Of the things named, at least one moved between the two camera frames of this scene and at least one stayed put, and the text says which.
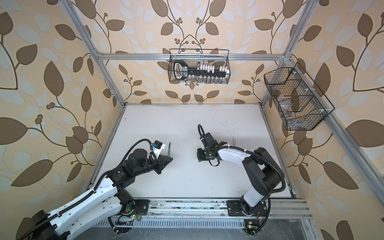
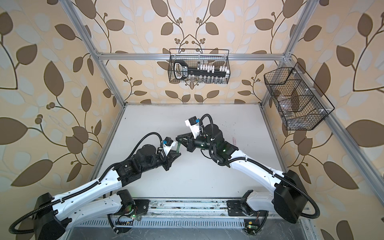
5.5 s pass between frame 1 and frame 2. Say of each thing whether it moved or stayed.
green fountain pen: moved
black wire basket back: stayed
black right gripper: moved
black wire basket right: stayed
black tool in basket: stayed
